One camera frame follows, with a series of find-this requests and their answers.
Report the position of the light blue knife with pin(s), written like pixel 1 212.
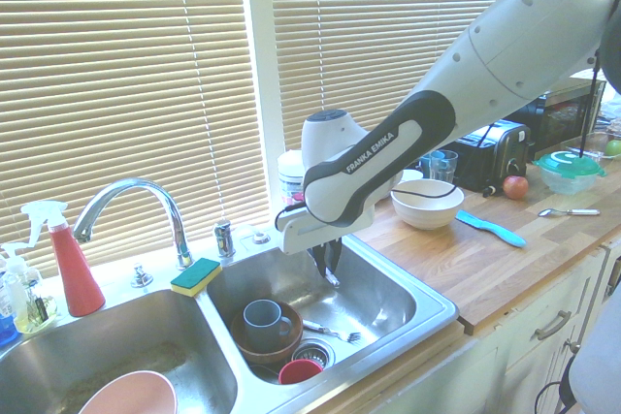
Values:
pixel 495 230

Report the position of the clear glass tumbler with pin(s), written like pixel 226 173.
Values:
pixel 448 167

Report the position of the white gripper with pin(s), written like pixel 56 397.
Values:
pixel 301 234

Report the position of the brown wooden bowl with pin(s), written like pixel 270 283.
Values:
pixel 291 343

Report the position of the red spray bottle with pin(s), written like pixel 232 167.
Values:
pixel 75 268

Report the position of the round sink hole cap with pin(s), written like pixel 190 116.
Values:
pixel 261 238

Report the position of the metal spoon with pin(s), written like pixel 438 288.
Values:
pixel 572 212

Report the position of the chrome faucet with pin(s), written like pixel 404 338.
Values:
pixel 170 210

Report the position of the stainless steel double sink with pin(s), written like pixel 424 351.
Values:
pixel 378 302

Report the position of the clear soap pump bottle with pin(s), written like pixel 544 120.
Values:
pixel 9 307

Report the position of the metal drain strainer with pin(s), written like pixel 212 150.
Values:
pixel 315 351

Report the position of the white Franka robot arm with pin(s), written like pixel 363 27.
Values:
pixel 509 45

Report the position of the black toaster oven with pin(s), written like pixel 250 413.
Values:
pixel 563 113

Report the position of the green apple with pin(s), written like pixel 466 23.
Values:
pixel 614 147

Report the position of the green-lidded plastic container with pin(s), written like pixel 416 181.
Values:
pixel 567 171

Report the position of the grey mug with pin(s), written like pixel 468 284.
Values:
pixel 259 324

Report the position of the white cup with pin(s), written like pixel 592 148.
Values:
pixel 412 176

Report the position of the black silver toaster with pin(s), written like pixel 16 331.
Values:
pixel 504 152

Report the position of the narrow beige window blind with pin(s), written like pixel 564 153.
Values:
pixel 388 21

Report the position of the red apple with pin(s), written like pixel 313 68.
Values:
pixel 515 187

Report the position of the green yellow sponge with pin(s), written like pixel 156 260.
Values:
pixel 194 276

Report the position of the wide beige window blind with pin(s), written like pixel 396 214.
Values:
pixel 121 70

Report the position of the large white bowl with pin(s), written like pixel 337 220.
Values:
pixel 427 210

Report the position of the pink bowl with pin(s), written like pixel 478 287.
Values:
pixel 131 394

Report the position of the metal fork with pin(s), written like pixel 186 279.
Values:
pixel 330 331

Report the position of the red cup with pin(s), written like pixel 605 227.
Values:
pixel 298 372

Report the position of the blue mug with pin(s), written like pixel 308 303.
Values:
pixel 427 167

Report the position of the chrome sink sprayer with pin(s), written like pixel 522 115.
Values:
pixel 224 239

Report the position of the disinfecting wipes canister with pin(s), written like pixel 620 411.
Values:
pixel 290 176

